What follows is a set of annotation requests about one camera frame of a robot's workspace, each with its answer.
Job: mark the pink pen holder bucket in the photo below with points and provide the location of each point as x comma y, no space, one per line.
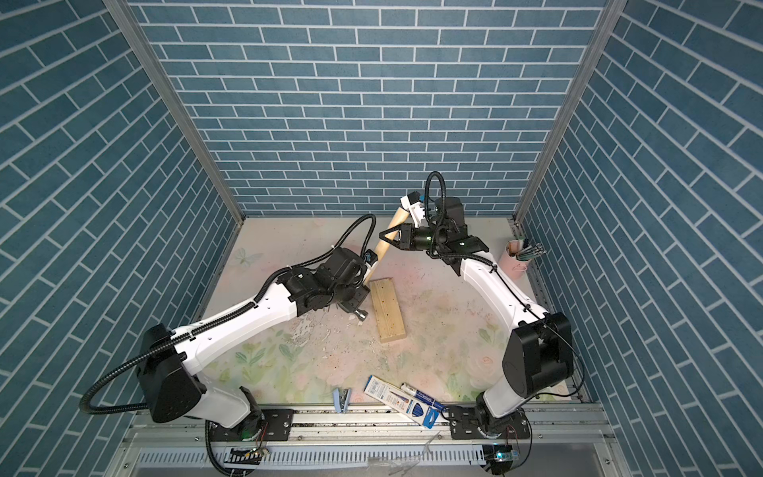
509,262

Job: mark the blue clip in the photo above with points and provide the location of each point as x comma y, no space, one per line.
341,399

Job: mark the wooden block with nails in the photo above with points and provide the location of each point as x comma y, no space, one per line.
387,311

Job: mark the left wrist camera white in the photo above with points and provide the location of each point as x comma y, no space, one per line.
370,258

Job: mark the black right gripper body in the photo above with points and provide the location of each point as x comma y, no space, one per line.
418,240

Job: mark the blue white toothpaste box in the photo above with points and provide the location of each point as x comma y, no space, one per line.
398,400

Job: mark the blue white tube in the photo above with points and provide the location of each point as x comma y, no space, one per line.
432,402

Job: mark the aluminium corner post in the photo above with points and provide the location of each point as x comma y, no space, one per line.
592,54
128,26

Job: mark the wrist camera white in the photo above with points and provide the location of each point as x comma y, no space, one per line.
370,258
413,203

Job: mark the aluminium left corner post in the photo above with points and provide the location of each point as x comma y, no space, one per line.
128,26

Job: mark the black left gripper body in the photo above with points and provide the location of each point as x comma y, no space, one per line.
350,295

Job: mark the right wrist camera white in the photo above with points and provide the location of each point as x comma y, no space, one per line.
413,203

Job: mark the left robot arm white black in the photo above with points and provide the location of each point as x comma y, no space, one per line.
170,368

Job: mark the steel claw hammer wooden handle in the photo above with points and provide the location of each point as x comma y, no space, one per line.
400,217

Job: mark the aluminium right corner post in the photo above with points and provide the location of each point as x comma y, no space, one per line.
592,54

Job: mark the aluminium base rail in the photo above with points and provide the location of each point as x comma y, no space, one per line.
551,438

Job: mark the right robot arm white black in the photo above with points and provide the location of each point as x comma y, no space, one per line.
540,353

